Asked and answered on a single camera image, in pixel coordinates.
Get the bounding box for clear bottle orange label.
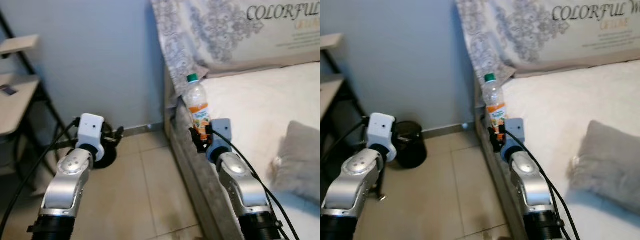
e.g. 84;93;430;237
183;73;211;141
483;73;507;141

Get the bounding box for small grey pillow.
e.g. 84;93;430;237
567;120;640;211
270;120;321;203

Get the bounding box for black round trash bin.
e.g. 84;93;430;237
92;125;119;170
391;120;429;169

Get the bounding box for white quilted mattress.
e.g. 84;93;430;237
500;60;640;240
200;62;321;240

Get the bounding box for black metal wooden shelf rack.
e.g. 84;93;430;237
0;10;71;197
320;32;372;201

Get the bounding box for large printed beige pillow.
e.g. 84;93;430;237
455;0;640;87
150;0;321;98

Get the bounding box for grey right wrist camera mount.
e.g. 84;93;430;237
211;118;232;151
505;118;526;148

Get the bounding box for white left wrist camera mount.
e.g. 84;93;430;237
366;113;397;162
76;113;106;162

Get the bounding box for grey fabric bed frame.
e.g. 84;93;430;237
164;65;227;240
474;80;527;240

